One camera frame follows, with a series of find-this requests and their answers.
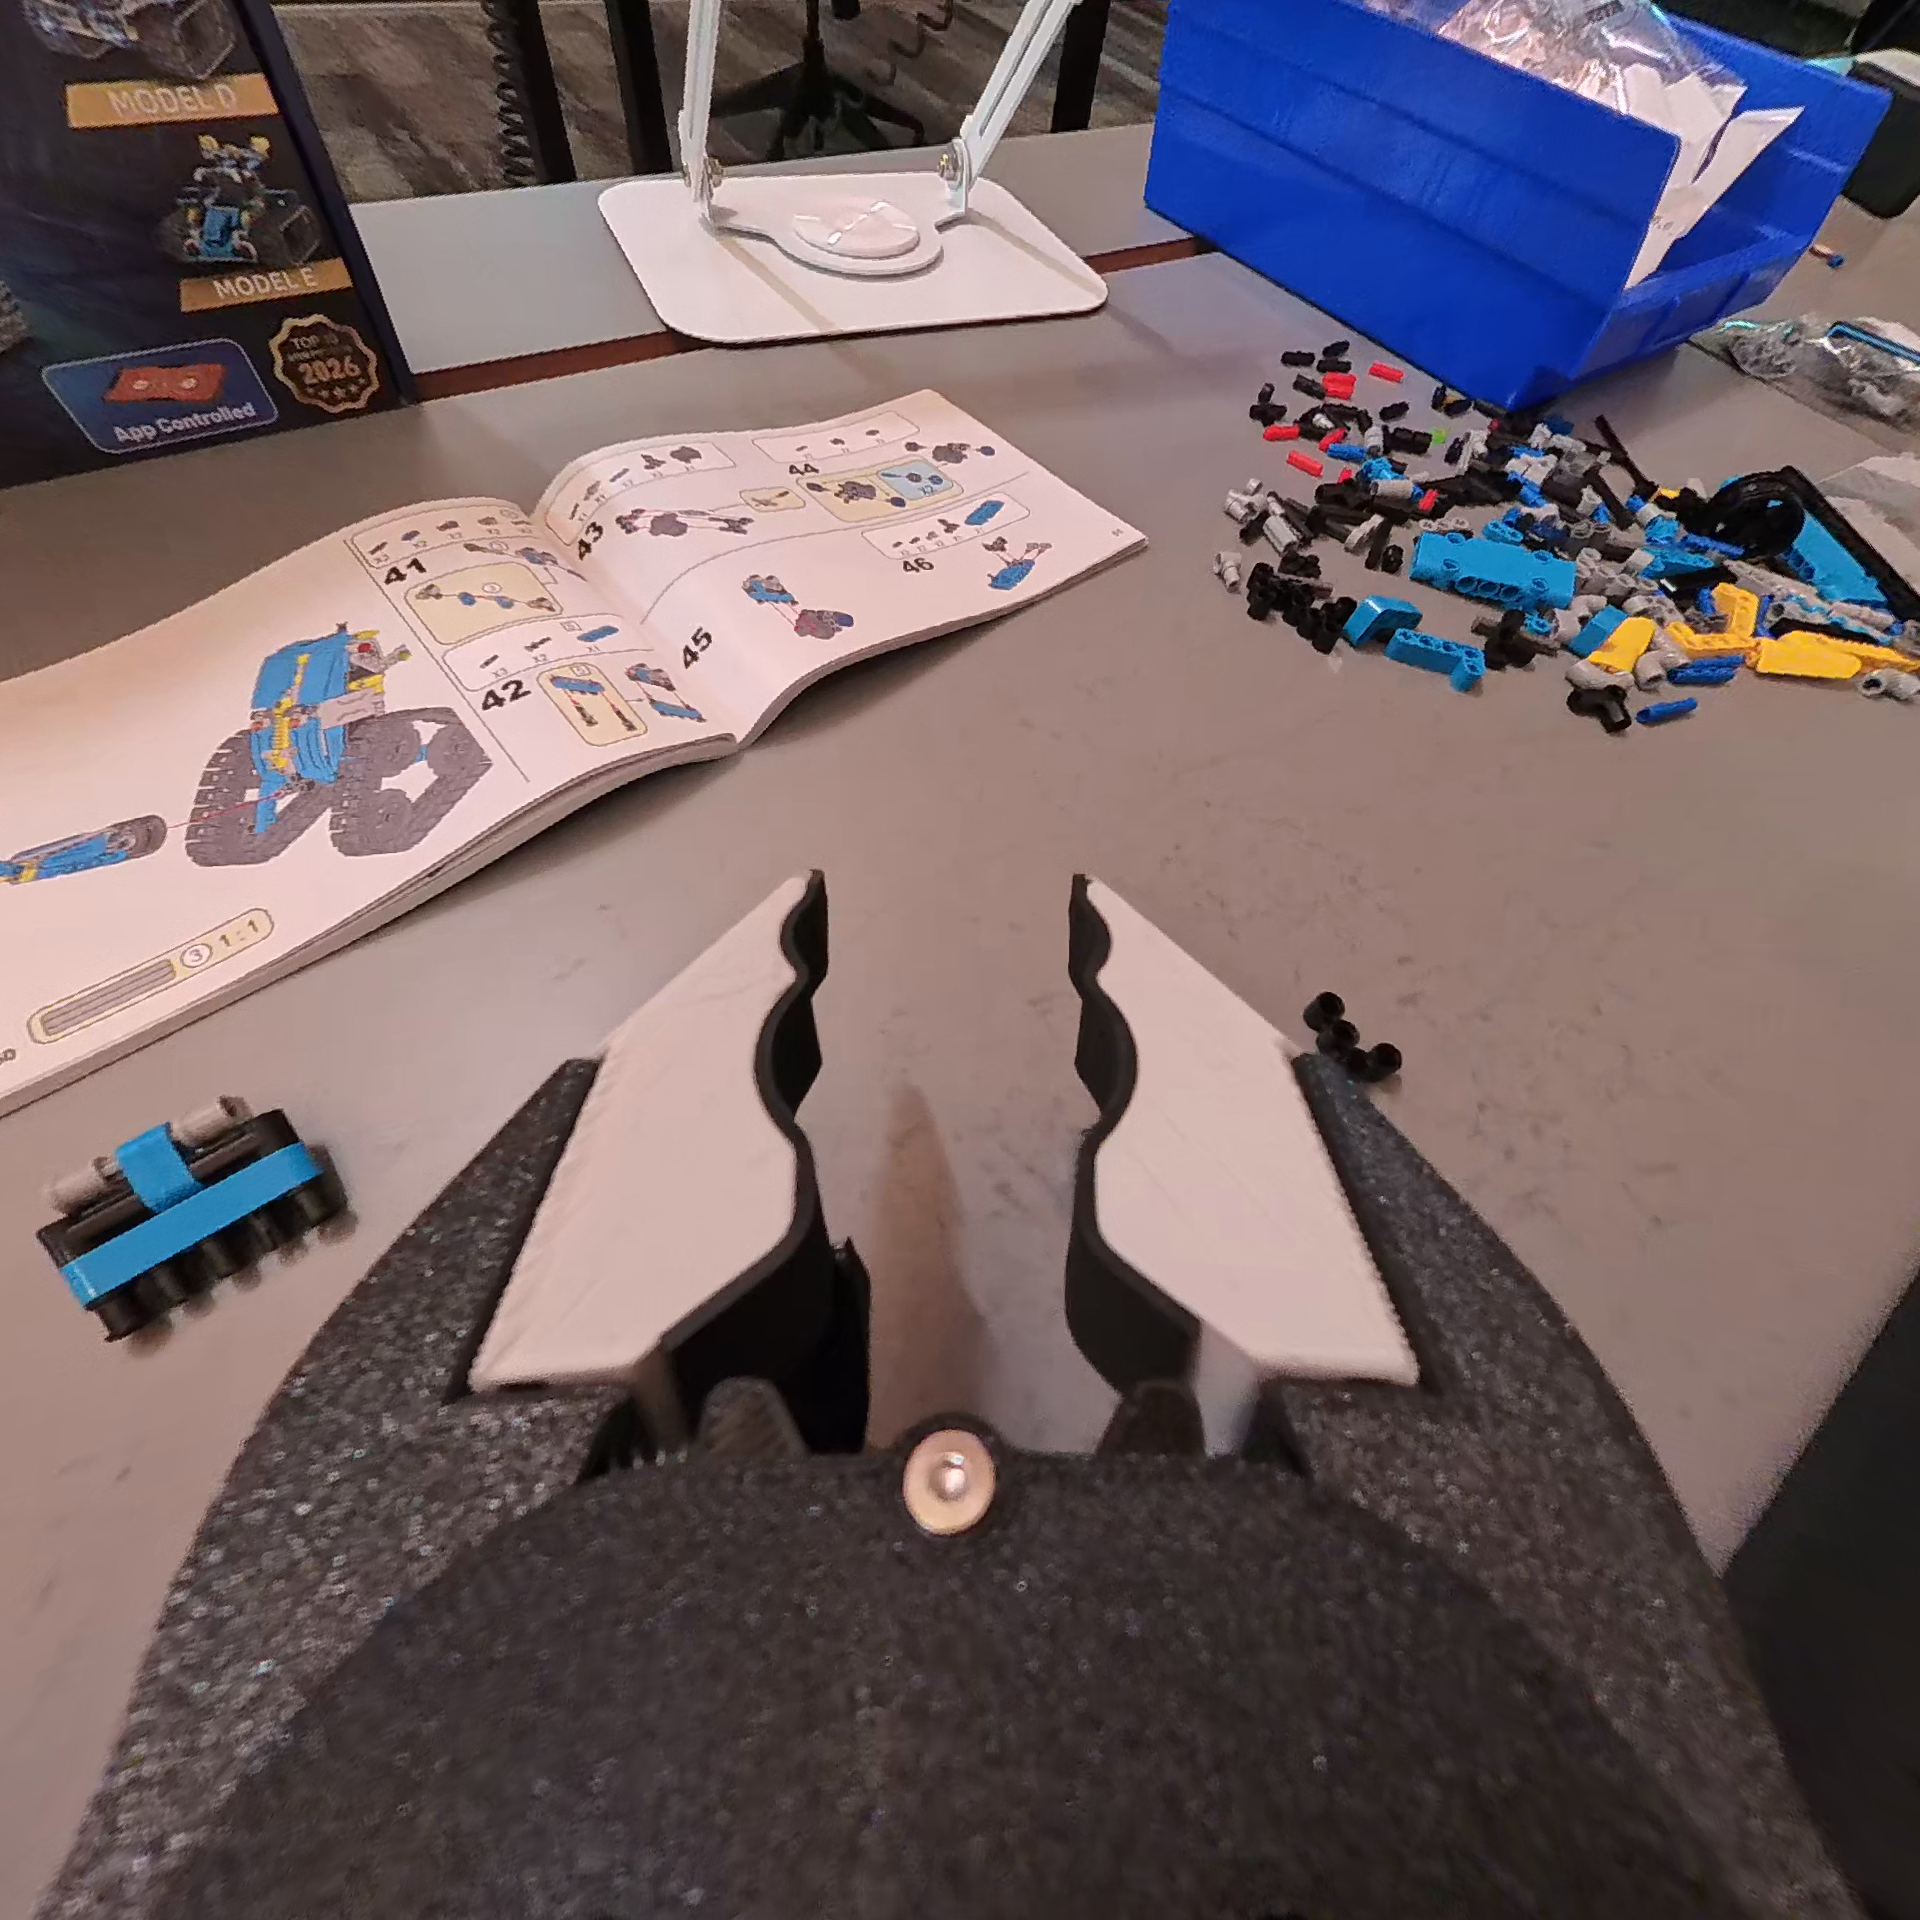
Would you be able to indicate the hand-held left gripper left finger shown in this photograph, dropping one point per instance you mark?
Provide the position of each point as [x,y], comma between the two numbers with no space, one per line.
[644,1171]

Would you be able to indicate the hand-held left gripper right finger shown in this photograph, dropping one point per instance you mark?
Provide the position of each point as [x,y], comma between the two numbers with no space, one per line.
[1231,1185]

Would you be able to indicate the blue black brick assembly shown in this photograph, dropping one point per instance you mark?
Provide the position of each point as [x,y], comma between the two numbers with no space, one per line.
[182,1223]

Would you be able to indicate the pile of building brick pieces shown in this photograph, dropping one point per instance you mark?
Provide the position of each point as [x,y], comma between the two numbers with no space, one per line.
[1500,562]

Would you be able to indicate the open instruction booklet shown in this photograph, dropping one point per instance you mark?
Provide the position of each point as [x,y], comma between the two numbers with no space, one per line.
[494,675]

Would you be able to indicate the white laptop stand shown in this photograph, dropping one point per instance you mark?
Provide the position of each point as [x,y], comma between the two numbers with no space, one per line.
[840,283]

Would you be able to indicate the clear bag of grey parts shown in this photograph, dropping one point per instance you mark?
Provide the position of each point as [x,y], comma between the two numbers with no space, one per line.
[1816,359]

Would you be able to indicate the blue plastic bin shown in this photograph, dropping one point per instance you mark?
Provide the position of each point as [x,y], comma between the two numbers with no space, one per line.
[1425,181]

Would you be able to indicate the dark robot kit box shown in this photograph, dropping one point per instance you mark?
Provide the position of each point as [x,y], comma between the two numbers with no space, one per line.
[150,224]

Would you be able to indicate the black office chair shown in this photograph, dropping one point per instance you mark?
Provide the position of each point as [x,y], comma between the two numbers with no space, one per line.
[833,77]

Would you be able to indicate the crumpled clear plastic bag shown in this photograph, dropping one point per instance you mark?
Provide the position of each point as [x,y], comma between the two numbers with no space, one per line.
[1622,89]

